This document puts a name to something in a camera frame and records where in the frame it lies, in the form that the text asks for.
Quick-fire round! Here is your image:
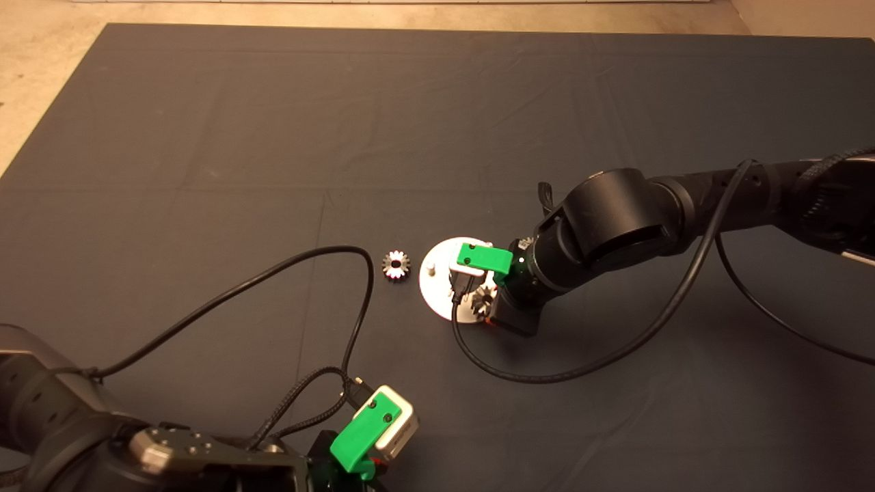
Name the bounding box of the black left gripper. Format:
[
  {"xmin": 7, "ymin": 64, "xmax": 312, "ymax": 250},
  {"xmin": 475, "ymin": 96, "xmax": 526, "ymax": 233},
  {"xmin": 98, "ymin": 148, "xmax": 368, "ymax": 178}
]
[{"xmin": 306, "ymin": 432, "xmax": 392, "ymax": 492}]

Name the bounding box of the round metal carrier plate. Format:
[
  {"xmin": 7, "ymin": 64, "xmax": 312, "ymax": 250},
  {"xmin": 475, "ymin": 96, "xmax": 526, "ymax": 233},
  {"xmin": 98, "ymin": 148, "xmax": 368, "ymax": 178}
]
[{"xmin": 419, "ymin": 238, "xmax": 494, "ymax": 322}]

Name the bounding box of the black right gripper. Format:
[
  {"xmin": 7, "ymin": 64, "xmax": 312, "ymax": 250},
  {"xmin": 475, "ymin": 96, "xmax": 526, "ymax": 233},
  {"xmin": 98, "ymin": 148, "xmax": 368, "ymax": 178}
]
[{"xmin": 486, "ymin": 263, "xmax": 544, "ymax": 338}]

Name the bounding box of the dark grey table cloth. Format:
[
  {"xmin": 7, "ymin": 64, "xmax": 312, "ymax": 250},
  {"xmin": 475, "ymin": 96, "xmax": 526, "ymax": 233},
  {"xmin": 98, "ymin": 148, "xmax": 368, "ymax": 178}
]
[{"xmin": 0, "ymin": 24, "xmax": 875, "ymax": 492}]

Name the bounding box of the bright green camera mount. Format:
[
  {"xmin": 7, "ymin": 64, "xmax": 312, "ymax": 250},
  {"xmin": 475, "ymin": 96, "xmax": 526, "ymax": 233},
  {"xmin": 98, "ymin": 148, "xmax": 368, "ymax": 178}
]
[
  {"xmin": 329, "ymin": 400, "xmax": 401, "ymax": 481},
  {"xmin": 457, "ymin": 243, "xmax": 513, "ymax": 288}
]

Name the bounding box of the smooth black cable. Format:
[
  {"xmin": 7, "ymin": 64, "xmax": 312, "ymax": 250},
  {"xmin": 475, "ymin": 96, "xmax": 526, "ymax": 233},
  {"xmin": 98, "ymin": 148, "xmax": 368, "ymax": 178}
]
[
  {"xmin": 92, "ymin": 246, "xmax": 375, "ymax": 394},
  {"xmin": 450, "ymin": 159, "xmax": 875, "ymax": 384}
]

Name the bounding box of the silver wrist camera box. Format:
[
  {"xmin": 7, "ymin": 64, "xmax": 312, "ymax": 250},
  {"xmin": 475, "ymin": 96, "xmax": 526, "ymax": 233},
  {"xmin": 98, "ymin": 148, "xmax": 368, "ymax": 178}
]
[
  {"xmin": 352, "ymin": 385, "xmax": 419, "ymax": 460},
  {"xmin": 448, "ymin": 258, "xmax": 489, "ymax": 282}
]

